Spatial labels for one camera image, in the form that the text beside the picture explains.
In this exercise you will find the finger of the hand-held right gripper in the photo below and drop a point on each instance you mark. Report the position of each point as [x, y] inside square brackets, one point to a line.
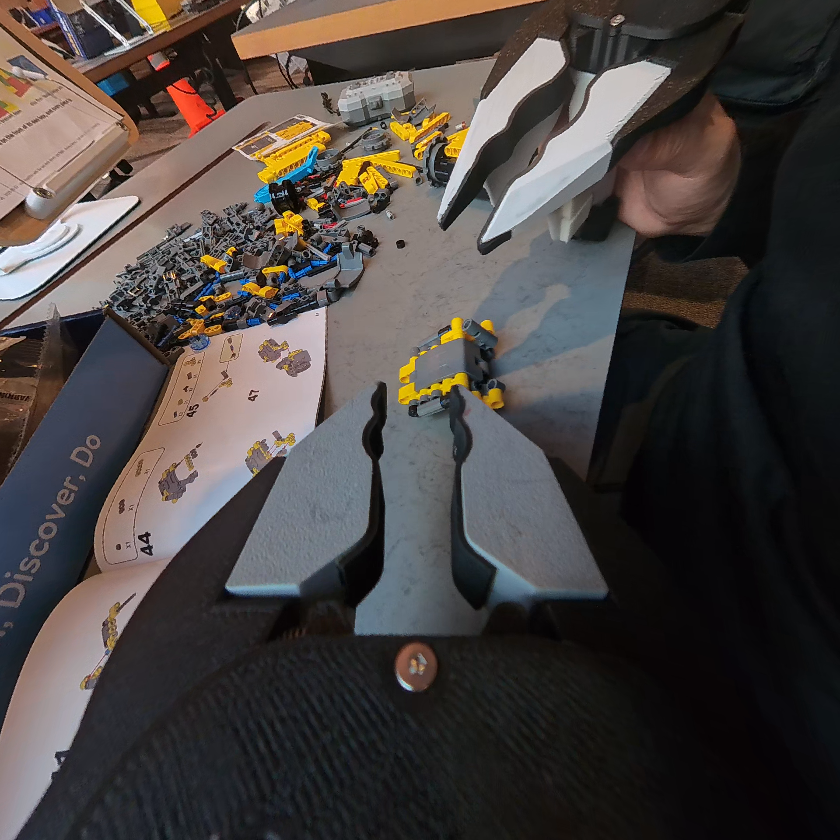
[590, 144]
[518, 111]

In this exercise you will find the grey desk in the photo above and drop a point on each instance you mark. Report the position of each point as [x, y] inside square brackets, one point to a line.
[446, 275]

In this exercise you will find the black round turntable part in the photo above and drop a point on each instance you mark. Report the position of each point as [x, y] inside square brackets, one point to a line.
[438, 164]

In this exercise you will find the orange traffic cone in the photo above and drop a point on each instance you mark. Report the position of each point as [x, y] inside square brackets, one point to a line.
[191, 108]

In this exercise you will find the pile of small building bricks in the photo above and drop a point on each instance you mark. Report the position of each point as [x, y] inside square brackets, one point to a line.
[236, 275]

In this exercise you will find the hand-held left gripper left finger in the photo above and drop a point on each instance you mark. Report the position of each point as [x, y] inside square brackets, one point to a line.
[315, 505]

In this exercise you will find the open instruction booklet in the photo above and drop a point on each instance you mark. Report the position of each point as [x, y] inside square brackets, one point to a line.
[216, 426]

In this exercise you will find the grey battery box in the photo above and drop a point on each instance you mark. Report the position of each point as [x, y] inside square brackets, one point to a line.
[377, 98]

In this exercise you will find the person's dark clothing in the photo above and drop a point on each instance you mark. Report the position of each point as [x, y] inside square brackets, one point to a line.
[735, 525]

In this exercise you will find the clear plastic bag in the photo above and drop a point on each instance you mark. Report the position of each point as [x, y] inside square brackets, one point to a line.
[33, 394]

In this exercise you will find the wooden workbench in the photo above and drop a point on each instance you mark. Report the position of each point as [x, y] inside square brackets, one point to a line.
[164, 46]

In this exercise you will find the person's right forearm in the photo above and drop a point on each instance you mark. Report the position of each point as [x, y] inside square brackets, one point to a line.
[794, 144]

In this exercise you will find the white stand base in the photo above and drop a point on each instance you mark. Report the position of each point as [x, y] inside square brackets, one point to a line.
[85, 243]

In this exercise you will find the wooden document stand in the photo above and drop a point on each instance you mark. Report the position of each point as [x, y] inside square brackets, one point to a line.
[59, 118]

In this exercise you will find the cluster of yellow beams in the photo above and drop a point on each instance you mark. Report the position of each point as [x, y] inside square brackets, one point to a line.
[367, 167]

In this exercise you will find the yellow sticker sheet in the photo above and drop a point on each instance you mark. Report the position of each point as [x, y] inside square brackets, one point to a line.
[275, 138]

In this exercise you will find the person's right hand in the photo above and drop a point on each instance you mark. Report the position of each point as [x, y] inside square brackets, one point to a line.
[689, 177]

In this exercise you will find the tan edged table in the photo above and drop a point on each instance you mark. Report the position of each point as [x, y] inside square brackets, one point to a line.
[394, 26]

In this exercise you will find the blue storage bin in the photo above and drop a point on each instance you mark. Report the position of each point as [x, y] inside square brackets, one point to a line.
[88, 36]

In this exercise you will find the dark blue cardboard box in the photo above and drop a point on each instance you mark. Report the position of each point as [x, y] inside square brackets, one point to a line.
[59, 485]

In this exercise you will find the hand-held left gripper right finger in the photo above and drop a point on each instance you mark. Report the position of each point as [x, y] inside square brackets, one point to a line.
[525, 518]

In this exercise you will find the black toy wheel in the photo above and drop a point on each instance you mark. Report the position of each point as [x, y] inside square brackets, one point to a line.
[285, 195]

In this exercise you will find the blue curved panel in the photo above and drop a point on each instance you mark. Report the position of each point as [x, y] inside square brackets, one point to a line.
[295, 174]

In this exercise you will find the yellow grey brick assembly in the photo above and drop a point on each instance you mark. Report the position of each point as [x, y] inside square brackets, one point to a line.
[443, 367]

